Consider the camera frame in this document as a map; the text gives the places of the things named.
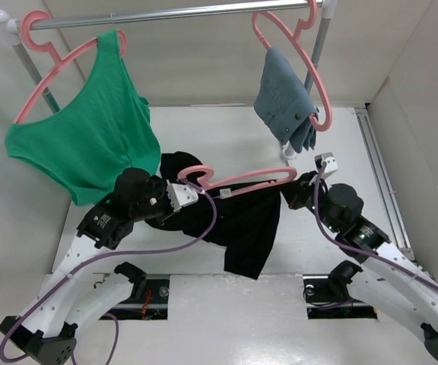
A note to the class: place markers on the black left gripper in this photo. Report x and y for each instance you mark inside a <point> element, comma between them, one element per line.
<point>169,210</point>

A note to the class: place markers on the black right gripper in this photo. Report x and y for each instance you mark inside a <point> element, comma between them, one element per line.
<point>297,188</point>

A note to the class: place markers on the black t shirt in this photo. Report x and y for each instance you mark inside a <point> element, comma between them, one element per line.
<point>246,226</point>

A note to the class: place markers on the pink hanger with black shirt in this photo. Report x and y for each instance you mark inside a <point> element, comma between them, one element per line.
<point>208,172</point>

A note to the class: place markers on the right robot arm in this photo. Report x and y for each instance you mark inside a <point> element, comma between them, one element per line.
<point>376,271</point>

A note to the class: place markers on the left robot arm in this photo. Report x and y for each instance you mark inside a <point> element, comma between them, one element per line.
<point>47,330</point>

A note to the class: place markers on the pink hanger with green top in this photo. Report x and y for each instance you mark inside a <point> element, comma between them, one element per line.
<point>59,62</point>

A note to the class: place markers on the green tank top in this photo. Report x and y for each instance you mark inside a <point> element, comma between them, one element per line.
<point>104,130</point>

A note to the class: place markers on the blue denim shorts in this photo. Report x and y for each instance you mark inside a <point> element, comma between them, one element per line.
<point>284,105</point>

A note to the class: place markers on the white clothes rack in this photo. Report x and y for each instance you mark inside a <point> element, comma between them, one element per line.
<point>304,23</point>

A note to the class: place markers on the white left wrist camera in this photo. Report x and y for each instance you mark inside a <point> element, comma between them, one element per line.
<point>181,196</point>

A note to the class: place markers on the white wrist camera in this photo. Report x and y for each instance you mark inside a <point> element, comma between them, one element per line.
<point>327,163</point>
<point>181,196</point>

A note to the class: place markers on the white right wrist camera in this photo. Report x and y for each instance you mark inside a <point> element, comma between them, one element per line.
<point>327,163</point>

